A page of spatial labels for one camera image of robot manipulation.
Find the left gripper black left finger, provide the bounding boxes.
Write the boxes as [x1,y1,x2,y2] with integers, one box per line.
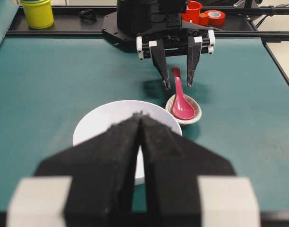
[6,111,143,227]

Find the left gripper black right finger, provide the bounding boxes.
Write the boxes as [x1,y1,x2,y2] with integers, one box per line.
[140,115,261,227]

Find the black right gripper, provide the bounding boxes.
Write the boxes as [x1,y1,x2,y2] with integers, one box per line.
[136,14,221,90]

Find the red plastic spoon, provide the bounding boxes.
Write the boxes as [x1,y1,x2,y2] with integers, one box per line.
[171,67,196,120]

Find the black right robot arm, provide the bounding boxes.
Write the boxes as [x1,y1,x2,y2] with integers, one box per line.
[102,0,216,89]

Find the orange small block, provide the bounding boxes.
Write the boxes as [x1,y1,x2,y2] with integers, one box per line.
[198,13,209,26]

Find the white bowl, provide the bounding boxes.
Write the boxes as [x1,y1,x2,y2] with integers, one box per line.
[65,100,182,189]

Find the red cup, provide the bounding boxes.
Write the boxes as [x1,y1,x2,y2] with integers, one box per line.
[181,0,203,24]

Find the red tape roll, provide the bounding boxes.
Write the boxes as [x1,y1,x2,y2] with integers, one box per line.
[204,10,226,26]

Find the small speckled ceramic dish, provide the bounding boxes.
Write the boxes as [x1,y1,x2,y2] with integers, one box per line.
[165,95,202,125]

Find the yellow-green stacked cups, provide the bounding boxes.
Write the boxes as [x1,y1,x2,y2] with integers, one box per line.
[19,0,54,29]

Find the black aluminium frame rail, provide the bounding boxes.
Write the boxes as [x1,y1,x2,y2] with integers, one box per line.
[6,6,289,44]

